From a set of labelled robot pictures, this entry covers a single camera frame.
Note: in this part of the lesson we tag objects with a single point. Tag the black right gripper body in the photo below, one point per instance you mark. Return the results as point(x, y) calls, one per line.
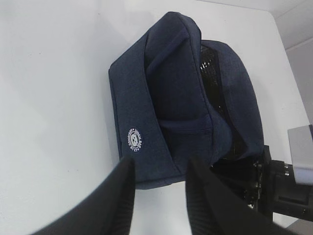
point(267, 185)

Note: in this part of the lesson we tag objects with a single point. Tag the dark blue lunch bag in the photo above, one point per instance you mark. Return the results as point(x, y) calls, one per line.
point(176, 96)

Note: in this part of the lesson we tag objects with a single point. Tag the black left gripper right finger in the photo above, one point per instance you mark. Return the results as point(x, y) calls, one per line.
point(213, 209)

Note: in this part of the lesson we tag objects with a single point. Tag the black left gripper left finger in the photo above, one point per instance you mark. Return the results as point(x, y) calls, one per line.
point(108, 210)

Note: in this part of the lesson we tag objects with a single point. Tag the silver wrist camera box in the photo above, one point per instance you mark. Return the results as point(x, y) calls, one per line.
point(301, 147)

